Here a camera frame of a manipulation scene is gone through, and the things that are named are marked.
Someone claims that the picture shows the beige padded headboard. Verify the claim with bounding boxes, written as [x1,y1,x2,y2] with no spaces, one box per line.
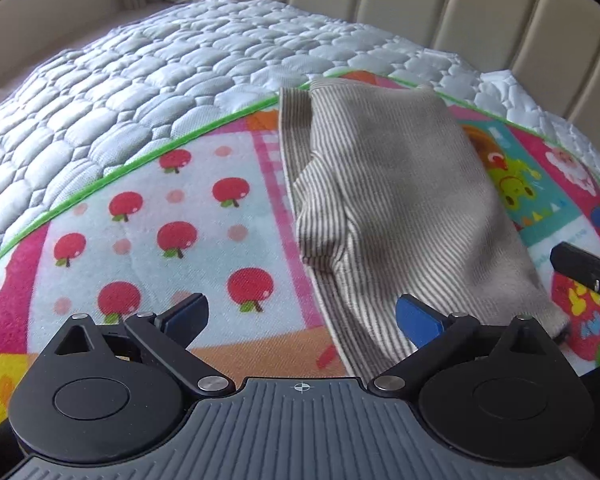
[192,0,600,161]

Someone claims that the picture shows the colourful printed blanket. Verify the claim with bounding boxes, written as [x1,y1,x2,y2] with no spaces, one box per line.
[0,70,600,441]

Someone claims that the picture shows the white quilted mattress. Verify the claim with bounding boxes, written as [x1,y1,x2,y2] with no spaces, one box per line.
[0,0,600,273]

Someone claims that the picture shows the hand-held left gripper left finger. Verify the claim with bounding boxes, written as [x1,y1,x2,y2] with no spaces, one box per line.
[54,293,237,397]

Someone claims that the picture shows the beige striped garment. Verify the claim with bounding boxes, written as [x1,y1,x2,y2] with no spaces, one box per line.
[278,77,572,382]

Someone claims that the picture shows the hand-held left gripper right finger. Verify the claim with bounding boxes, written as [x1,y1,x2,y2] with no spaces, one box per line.
[370,294,552,394]

